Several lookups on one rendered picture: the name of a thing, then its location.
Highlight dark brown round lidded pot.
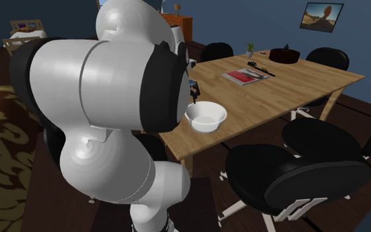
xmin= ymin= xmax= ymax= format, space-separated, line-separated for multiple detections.
xmin=268 ymin=43 xmax=301 ymax=65

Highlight wooden table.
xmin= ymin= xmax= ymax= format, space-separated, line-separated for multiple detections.
xmin=157 ymin=49 xmax=366 ymax=177

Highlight long black tool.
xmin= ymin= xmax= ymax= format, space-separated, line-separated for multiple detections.
xmin=246 ymin=60 xmax=277 ymax=78

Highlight brown and yellow patterned rug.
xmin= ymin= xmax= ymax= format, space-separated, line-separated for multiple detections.
xmin=0 ymin=84 xmax=43 ymax=232

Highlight wooden bed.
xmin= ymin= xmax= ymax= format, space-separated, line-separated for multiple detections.
xmin=1 ymin=18 xmax=48 ymax=57

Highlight orange chest of drawers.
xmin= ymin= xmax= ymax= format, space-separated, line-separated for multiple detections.
xmin=158 ymin=3 xmax=194 ymax=43

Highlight white bowl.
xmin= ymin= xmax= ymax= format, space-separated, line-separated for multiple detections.
xmin=185 ymin=100 xmax=229 ymax=134

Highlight black office chair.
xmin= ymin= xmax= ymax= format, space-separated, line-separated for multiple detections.
xmin=200 ymin=42 xmax=235 ymax=63
xmin=217 ymin=143 xmax=371 ymax=232
xmin=289 ymin=47 xmax=351 ymax=121
xmin=281 ymin=113 xmax=371 ymax=200

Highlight framed desert wall picture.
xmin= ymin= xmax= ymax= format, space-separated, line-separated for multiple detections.
xmin=299 ymin=2 xmax=345 ymax=34

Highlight small potted green plant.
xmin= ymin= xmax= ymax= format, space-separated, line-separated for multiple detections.
xmin=244 ymin=41 xmax=256 ymax=59

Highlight red and grey magazine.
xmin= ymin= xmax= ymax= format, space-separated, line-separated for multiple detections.
xmin=220 ymin=67 xmax=270 ymax=86

